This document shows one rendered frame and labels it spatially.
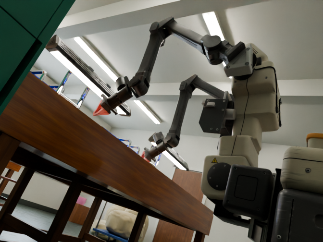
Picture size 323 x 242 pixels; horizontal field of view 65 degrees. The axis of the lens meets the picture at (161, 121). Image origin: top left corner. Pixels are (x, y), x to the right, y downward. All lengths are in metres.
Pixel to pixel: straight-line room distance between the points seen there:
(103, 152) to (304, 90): 3.35
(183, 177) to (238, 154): 5.45
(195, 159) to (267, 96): 5.48
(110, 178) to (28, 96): 0.47
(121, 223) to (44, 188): 3.54
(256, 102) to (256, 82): 0.08
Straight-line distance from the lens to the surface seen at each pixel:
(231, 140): 1.00
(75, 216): 7.16
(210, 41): 1.13
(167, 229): 6.26
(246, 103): 1.11
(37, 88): 0.86
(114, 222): 4.41
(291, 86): 4.09
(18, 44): 0.80
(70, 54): 1.30
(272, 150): 6.15
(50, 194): 7.61
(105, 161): 1.06
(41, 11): 0.85
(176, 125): 1.53
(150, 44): 1.32
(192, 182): 6.28
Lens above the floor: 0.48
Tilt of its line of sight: 22 degrees up
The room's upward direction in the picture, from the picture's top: 20 degrees clockwise
